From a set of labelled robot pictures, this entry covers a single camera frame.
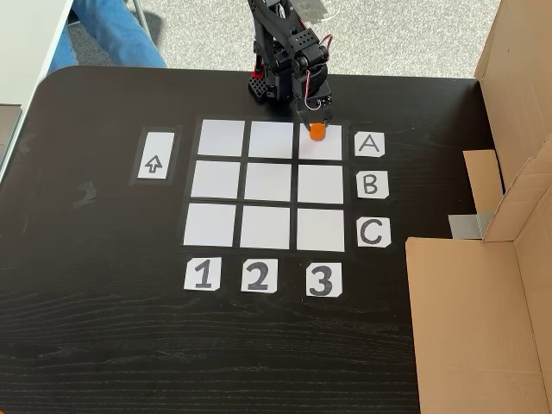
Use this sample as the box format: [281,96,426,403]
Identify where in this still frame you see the paper label letter C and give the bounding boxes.
[356,216,392,248]

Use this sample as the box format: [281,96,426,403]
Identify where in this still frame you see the paper label number 3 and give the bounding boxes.
[305,262,344,298]

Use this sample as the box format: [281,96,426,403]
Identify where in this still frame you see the white desk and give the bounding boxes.
[0,0,75,179]

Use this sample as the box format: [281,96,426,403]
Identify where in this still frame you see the clear tape scraps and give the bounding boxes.
[71,180,99,210]

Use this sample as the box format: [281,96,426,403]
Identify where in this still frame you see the red black bar clamp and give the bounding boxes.
[248,50,265,80]

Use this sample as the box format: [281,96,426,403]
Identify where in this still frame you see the paper label letter A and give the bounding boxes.
[354,132,386,158]

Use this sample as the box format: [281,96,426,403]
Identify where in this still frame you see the white arrow paper sheet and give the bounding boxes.
[136,130,176,180]

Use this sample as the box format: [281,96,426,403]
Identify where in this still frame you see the paper label letter B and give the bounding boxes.
[356,171,391,200]

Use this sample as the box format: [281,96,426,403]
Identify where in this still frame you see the white nine-square grid sheet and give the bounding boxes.
[179,116,357,255]

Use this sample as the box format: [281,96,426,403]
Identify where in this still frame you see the paper label number 1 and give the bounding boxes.
[183,256,223,292]

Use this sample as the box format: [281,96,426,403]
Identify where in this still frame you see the grey floor outlet plate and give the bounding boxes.
[297,0,328,23]

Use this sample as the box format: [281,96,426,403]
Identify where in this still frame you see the brown cardboard box panel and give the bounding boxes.
[405,131,552,414]
[461,0,552,216]

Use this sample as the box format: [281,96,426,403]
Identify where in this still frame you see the paper label number 2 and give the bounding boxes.
[240,258,279,294]

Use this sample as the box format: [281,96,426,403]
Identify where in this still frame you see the person's leg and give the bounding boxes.
[46,0,168,73]

